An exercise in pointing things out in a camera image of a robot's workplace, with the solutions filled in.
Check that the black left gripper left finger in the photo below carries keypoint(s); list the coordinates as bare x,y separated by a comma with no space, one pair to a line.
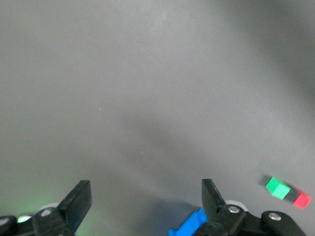
73,206

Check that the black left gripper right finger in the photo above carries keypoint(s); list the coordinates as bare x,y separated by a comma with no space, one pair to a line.
214,204

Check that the small green cube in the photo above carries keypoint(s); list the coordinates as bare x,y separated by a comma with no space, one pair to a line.
278,188

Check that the small red cube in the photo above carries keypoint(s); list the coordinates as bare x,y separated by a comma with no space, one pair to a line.
302,200

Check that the small black cube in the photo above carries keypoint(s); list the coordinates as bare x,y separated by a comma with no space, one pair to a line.
292,195

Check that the blue plastic storage bin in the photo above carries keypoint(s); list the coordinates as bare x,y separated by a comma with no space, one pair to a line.
192,221

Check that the dark grey table mat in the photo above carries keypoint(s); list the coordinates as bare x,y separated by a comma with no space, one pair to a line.
147,86

